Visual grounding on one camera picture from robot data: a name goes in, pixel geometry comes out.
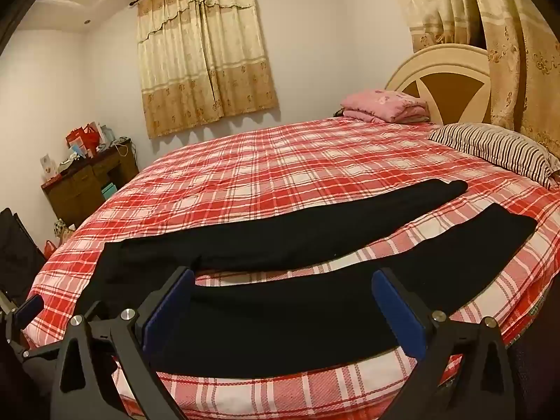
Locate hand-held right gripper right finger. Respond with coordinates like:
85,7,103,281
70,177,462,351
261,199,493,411
372,267,515,420

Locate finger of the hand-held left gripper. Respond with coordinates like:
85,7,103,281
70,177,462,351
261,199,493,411
0,294,45,358

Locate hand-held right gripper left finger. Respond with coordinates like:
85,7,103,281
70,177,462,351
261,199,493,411
51,266,195,420

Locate black pants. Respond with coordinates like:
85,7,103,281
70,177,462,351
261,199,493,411
85,178,538,379

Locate black chair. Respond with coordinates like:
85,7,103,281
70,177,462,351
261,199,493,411
0,208,47,311

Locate patterned bag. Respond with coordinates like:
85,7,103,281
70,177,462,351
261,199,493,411
53,220,76,246

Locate brown wooden dresser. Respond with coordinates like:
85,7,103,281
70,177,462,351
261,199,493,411
41,143,140,228

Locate white card box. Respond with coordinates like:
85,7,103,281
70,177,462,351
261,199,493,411
39,154,60,180

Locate red plaid bed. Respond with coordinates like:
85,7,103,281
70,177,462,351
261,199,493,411
22,118,560,420

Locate red gift bag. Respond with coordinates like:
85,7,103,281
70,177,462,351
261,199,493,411
66,123,102,158

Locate striped pillow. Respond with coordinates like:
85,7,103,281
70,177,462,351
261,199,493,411
428,123,556,190

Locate pink pillow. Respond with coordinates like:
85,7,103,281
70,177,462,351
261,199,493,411
340,89,432,124

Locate beige window curtain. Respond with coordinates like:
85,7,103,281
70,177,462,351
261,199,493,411
136,0,279,140

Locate cream wooden headboard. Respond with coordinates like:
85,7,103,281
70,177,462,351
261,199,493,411
384,44,495,127

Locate beige floral curtain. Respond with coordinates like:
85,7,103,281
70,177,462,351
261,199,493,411
391,0,560,158

